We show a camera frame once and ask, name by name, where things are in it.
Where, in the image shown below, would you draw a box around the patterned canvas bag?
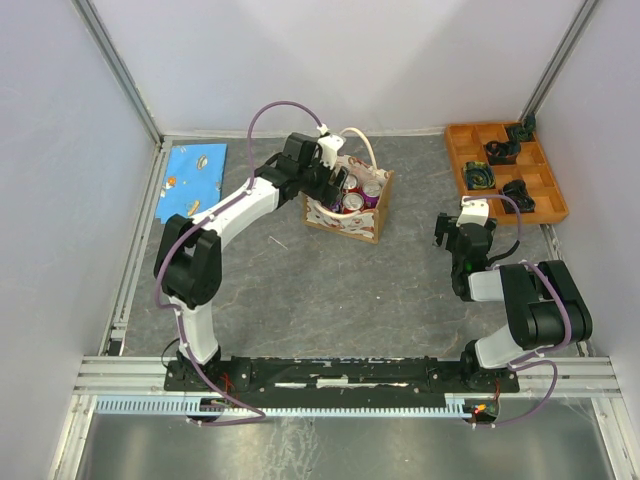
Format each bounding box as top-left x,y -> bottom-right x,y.
302,127 -> 395,244

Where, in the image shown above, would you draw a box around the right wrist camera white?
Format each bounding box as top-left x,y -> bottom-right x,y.
456,196 -> 490,227

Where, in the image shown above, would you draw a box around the blue slotted cable duct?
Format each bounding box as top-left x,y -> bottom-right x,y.
93,392 -> 473,418

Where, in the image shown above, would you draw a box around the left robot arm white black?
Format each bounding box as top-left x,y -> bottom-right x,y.
154,133 -> 347,390

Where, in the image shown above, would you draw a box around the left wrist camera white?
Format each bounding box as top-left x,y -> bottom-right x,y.
317,132 -> 346,170

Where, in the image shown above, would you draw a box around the aluminium frame rail front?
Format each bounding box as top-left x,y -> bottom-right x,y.
73,356 -> 622,399

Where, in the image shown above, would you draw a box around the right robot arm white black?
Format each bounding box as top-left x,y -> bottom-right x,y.
434,213 -> 593,391

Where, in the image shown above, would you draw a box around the black rolled sock centre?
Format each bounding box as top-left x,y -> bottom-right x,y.
484,140 -> 521,166

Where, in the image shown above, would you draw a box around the black rolled sock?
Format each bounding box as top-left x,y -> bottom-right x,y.
500,179 -> 536,213
484,140 -> 521,166

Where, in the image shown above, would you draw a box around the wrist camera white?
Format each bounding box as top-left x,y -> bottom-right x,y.
456,196 -> 490,227
317,132 -> 346,170

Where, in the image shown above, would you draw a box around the black rolled sock front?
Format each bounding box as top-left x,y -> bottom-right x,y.
500,179 -> 536,213

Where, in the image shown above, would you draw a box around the dark green sock back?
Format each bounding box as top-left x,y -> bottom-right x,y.
505,113 -> 537,143

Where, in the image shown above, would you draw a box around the blue patterned cloth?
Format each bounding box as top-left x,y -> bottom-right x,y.
155,143 -> 227,224

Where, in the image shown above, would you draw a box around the red cola can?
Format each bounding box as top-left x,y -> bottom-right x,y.
342,193 -> 366,215
342,174 -> 360,194

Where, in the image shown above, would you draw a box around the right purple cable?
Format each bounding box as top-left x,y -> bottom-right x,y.
461,194 -> 574,430

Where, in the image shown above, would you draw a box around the blue yellow rolled sock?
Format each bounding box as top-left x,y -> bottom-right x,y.
462,161 -> 496,191

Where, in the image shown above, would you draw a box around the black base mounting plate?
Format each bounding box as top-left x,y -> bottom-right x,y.
163,353 -> 521,412

